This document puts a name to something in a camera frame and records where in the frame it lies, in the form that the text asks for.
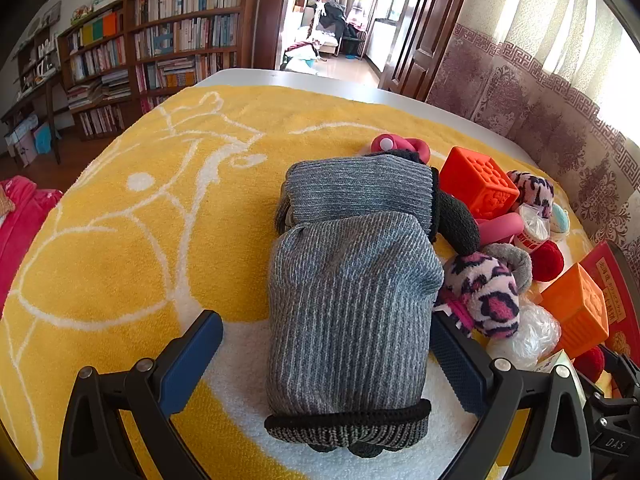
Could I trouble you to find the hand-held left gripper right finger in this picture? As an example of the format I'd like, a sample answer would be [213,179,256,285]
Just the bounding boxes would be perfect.
[431,311,593,480]

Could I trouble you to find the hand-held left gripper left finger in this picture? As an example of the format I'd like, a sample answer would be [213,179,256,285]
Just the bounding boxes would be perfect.
[59,310,224,480]

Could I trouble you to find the leopard print plush earmuffs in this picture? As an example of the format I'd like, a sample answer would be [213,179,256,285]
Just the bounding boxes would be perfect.
[432,251,522,342]

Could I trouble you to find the red knitted ball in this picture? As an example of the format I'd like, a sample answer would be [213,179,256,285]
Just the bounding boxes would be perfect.
[529,240,566,282]
[571,345,607,383]

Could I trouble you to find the clear plastic wrap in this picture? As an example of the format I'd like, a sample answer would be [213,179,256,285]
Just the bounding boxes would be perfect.
[486,304,562,368]

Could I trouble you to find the small yellow cardboard box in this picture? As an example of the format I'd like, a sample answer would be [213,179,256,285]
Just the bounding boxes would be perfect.
[532,349,586,376]

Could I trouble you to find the grey ribbed sock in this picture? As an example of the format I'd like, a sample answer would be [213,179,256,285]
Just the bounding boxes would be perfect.
[274,154,441,241]
[264,211,447,458]

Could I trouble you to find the orange rubber cube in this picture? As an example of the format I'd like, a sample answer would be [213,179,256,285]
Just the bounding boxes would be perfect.
[539,262,624,359]

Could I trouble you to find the black knit sock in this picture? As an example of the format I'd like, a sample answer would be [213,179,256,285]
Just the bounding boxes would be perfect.
[434,191,482,256]

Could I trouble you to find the small paper cup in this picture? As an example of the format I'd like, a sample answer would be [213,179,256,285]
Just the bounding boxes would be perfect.
[514,217,551,252]

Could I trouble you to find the red tin container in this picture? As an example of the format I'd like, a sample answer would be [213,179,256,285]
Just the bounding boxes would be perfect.
[580,240,640,376]

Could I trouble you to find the light blue sock ball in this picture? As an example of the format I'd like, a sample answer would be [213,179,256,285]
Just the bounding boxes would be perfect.
[547,204,573,237]

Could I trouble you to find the leopard print plush ball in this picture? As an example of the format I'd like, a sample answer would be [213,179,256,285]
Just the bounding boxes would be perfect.
[507,170,556,218]

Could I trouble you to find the yellow printed blanket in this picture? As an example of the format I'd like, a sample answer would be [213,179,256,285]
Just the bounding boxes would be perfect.
[0,84,596,480]

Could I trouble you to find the bent pink foam curler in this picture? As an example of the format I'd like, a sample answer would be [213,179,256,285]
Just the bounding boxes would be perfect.
[474,211,526,241]

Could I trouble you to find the red-orange rubber cube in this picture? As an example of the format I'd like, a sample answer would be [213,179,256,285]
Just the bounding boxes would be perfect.
[440,146,522,222]

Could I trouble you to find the pink cloth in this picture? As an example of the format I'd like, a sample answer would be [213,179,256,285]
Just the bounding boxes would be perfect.
[0,176,64,311]

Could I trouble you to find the knotted pink foam curler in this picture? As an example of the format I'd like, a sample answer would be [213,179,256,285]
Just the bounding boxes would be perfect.
[372,132,431,163]

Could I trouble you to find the dark wooden shelf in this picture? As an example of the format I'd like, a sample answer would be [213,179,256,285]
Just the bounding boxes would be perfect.
[0,25,68,167]

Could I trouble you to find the patterned curtain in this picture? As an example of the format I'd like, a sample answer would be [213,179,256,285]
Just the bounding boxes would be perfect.
[425,0,640,261]

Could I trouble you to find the wooden bookcase with books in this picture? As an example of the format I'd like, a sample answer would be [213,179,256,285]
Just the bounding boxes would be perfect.
[56,0,259,142]

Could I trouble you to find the dark wooden door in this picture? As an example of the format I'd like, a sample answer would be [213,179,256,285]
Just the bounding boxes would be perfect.
[377,0,478,103]

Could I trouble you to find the wooden door frame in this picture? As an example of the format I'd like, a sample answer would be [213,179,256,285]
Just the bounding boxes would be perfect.
[257,0,293,72]

